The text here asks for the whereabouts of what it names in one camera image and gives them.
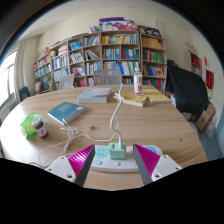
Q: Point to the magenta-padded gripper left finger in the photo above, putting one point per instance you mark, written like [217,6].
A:
[63,166]

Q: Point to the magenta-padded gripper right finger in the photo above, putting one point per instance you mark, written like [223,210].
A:
[163,166]

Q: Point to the mint green charger block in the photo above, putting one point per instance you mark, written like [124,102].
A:
[116,152]

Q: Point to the small jar with red label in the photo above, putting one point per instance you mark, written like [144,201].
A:
[41,129]

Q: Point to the white pastel power strip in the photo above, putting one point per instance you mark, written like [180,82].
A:
[113,164]

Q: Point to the teal book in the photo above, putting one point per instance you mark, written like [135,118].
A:
[66,112]

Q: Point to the brown cardboard box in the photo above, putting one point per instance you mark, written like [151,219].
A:
[204,118]

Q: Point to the yellow closed book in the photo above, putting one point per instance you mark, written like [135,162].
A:
[156,96]

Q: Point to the yellow open book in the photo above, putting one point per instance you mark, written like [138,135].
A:
[131,99]

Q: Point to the grey book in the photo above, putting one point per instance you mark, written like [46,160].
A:
[95,95]

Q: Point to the black cloth cover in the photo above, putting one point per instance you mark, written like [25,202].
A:
[186,90]

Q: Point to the dark office chair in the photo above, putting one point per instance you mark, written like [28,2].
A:
[24,93]

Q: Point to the grey mesh chair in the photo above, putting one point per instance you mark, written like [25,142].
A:
[66,82]
[108,77]

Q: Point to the clear bottle with red label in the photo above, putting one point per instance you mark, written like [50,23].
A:
[137,85]

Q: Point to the window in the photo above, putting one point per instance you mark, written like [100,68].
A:
[7,80]

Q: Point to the wooden bookshelf unit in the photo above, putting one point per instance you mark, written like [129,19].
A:
[116,50]

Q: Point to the red wall hanging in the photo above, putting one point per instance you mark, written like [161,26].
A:
[209,79]

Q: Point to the small wooden wall shelf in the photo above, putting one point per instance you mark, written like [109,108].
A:
[196,62]

